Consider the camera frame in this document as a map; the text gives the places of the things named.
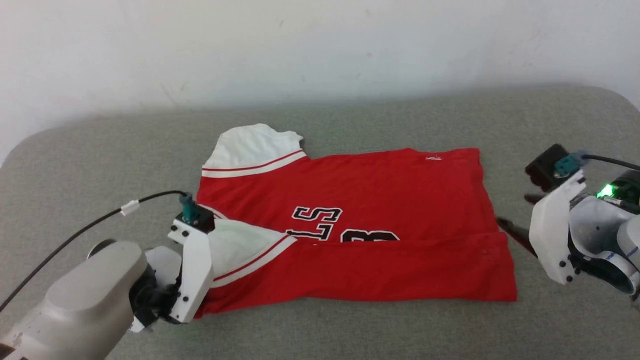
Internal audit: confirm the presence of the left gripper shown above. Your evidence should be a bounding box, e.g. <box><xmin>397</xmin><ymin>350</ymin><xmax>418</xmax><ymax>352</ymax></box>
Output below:
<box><xmin>132</xmin><ymin>217</ymin><xmax>216</xmax><ymax>333</ymax></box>

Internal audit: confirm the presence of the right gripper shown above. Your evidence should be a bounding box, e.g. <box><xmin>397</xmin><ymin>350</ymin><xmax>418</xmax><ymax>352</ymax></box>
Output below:
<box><xmin>496</xmin><ymin>170</ymin><xmax>587</xmax><ymax>286</ymax></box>

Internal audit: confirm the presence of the red and white jersey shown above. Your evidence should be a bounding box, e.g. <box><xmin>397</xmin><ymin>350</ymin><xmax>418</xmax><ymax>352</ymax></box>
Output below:
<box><xmin>192</xmin><ymin>123</ymin><xmax>518</xmax><ymax>319</ymax></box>

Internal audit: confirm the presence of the grey fabric sofa cushion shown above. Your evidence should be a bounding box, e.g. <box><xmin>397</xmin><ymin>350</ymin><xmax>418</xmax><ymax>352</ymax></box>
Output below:
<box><xmin>0</xmin><ymin>85</ymin><xmax>640</xmax><ymax>360</ymax></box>

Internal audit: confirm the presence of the teal cable connector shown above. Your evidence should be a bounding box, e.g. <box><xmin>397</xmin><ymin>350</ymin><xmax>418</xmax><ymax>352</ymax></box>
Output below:
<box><xmin>179</xmin><ymin>193</ymin><xmax>201</xmax><ymax>224</ymax></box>
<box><xmin>553</xmin><ymin>151</ymin><xmax>590</xmax><ymax>179</ymax></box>

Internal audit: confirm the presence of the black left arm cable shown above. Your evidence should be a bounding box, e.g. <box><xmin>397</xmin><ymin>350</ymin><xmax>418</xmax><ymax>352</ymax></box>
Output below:
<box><xmin>0</xmin><ymin>190</ymin><xmax>193</xmax><ymax>313</ymax></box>

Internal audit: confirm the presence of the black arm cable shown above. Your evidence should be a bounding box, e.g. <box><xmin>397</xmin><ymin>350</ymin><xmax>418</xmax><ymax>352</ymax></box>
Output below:
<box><xmin>582</xmin><ymin>153</ymin><xmax>640</xmax><ymax>172</ymax></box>
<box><xmin>0</xmin><ymin>190</ymin><xmax>193</xmax><ymax>313</ymax></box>

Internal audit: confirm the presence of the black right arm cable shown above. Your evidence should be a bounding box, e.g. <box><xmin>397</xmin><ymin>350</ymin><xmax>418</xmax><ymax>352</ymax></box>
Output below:
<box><xmin>582</xmin><ymin>153</ymin><xmax>640</xmax><ymax>172</ymax></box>

